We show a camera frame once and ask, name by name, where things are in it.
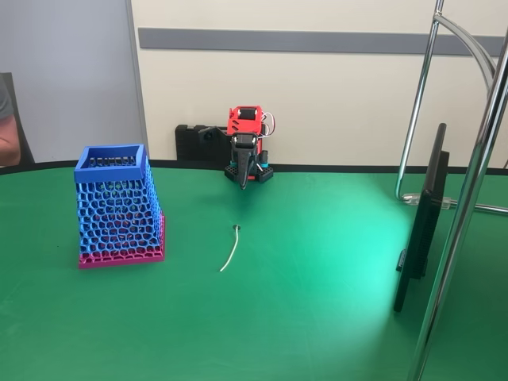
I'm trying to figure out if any blue and pink lattice basket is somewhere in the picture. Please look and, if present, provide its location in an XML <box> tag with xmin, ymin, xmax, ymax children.
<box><xmin>73</xmin><ymin>143</ymin><xmax>167</xmax><ymax>271</ymax></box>

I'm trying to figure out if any black plastic tool case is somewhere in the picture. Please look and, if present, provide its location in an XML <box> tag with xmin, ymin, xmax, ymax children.
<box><xmin>175</xmin><ymin>124</ymin><xmax>232</xmax><ymax>162</ymax></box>

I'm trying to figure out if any green table cloth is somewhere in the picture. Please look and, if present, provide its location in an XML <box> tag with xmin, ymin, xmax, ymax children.
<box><xmin>0</xmin><ymin>160</ymin><xmax>508</xmax><ymax>381</ymax></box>

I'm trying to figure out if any chrome tube stand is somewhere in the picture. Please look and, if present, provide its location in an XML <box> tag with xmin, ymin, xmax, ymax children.
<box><xmin>394</xmin><ymin>0</ymin><xmax>508</xmax><ymax>381</ymax></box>

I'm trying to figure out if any person arm with grey sleeve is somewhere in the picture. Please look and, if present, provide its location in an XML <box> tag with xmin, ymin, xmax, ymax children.
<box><xmin>0</xmin><ymin>73</ymin><xmax>21</xmax><ymax>167</ymax></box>

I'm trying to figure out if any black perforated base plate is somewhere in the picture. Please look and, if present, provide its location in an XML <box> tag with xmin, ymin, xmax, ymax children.
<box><xmin>224</xmin><ymin>164</ymin><xmax>275</xmax><ymax>184</ymax></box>

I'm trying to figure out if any white red servo wire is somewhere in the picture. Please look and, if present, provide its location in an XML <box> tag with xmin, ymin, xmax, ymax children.
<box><xmin>260</xmin><ymin>112</ymin><xmax>279</xmax><ymax>138</ymax></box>

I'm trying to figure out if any grey wall rail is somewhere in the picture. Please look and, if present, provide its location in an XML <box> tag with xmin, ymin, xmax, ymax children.
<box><xmin>137</xmin><ymin>27</ymin><xmax>508</xmax><ymax>56</ymax></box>

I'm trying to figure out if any clear plastic bracket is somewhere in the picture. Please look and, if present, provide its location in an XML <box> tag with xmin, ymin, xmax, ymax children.
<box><xmin>402</xmin><ymin>192</ymin><xmax>457</xmax><ymax>210</ymax></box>

